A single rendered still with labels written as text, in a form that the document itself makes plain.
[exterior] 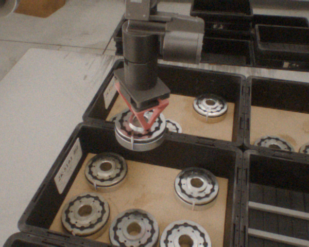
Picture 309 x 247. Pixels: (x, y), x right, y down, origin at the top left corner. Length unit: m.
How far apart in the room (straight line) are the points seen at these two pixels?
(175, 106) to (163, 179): 0.28
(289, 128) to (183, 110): 0.31
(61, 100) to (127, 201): 0.62
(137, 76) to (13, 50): 2.67
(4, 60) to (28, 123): 1.87
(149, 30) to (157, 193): 0.41
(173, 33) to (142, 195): 0.41
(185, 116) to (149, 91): 0.42
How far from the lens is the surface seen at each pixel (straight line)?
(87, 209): 0.74
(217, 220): 0.74
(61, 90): 1.31
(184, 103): 1.00
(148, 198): 0.76
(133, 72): 0.52
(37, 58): 1.55
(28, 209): 0.67
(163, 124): 0.63
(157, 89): 0.55
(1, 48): 3.24
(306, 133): 0.99
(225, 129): 0.93
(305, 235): 0.78
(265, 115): 1.01
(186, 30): 0.49
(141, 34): 0.49
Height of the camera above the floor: 1.46
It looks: 43 degrees down
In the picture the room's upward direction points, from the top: straight up
